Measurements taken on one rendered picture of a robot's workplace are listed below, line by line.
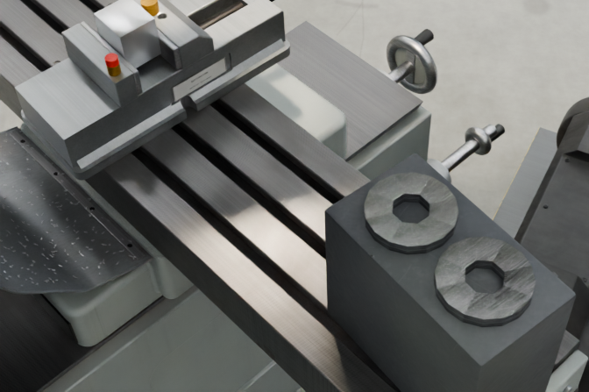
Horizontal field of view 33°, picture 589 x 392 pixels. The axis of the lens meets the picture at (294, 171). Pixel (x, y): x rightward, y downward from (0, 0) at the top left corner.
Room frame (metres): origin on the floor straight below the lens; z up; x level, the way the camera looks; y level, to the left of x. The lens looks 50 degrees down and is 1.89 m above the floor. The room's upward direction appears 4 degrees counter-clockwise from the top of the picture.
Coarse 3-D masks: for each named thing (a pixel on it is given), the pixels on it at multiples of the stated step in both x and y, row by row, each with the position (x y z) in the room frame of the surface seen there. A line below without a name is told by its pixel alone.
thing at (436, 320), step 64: (384, 192) 0.61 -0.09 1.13; (448, 192) 0.60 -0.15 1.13; (384, 256) 0.54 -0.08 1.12; (448, 256) 0.53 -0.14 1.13; (512, 256) 0.52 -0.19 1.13; (384, 320) 0.52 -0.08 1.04; (448, 320) 0.47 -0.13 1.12; (512, 320) 0.46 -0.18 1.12; (448, 384) 0.44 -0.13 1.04; (512, 384) 0.45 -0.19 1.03
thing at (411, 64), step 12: (396, 36) 1.32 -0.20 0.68; (408, 36) 1.30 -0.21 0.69; (420, 36) 1.30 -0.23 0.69; (432, 36) 1.31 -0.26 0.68; (396, 48) 1.31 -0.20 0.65; (408, 48) 1.28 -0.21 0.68; (420, 48) 1.27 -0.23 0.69; (396, 60) 1.31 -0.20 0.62; (408, 60) 1.29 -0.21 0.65; (420, 60) 1.26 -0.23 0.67; (432, 60) 1.26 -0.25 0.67; (384, 72) 1.24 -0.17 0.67; (396, 72) 1.26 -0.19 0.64; (408, 72) 1.27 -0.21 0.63; (420, 72) 1.27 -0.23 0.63; (432, 72) 1.25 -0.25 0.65; (408, 84) 1.28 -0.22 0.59; (420, 84) 1.27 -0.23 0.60; (432, 84) 1.24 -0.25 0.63
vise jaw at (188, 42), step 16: (160, 0) 1.02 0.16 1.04; (160, 16) 0.99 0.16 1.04; (176, 16) 0.99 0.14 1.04; (160, 32) 0.96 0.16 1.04; (176, 32) 0.95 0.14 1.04; (192, 32) 0.95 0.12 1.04; (160, 48) 0.95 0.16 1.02; (176, 48) 0.93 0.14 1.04; (192, 48) 0.94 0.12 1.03; (208, 48) 0.95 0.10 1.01; (176, 64) 0.92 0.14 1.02
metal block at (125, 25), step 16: (128, 0) 0.98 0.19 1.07; (96, 16) 0.96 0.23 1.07; (112, 16) 0.96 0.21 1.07; (128, 16) 0.95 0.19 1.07; (144, 16) 0.95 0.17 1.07; (112, 32) 0.93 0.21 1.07; (128, 32) 0.92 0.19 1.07; (144, 32) 0.94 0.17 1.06; (128, 48) 0.92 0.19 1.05; (144, 48) 0.93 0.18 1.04
